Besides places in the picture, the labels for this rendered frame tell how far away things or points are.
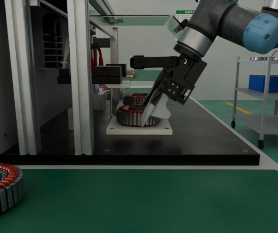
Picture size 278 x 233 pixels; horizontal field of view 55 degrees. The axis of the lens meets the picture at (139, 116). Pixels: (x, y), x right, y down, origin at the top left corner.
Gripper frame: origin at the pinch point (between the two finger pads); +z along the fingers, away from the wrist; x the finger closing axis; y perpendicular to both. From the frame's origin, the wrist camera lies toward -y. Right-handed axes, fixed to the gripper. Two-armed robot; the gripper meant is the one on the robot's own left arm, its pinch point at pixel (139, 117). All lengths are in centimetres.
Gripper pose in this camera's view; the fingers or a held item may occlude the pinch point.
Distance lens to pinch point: 67.7
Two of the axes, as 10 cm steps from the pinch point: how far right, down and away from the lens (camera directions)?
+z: -5.0, 8.4, 1.9
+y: 8.6, 4.9, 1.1
